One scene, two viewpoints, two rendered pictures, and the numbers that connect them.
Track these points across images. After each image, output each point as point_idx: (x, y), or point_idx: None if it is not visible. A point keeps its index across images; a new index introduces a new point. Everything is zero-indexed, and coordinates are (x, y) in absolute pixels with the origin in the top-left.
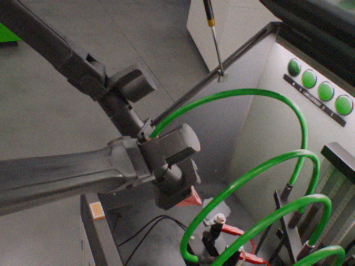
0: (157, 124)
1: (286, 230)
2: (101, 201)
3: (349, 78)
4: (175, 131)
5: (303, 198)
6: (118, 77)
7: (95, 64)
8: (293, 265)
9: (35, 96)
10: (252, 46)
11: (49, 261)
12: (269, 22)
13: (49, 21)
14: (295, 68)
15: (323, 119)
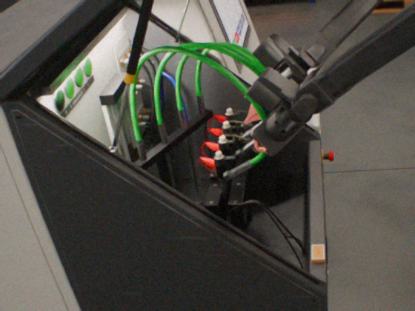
0: (214, 216)
1: (172, 141)
2: (308, 266)
3: (80, 44)
4: (276, 34)
5: (210, 42)
6: (287, 81)
7: (309, 78)
8: (241, 47)
9: None
10: (64, 119)
11: None
12: (21, 101)
13: (354, 49)
14: (64, 95)
15: (88, 98)
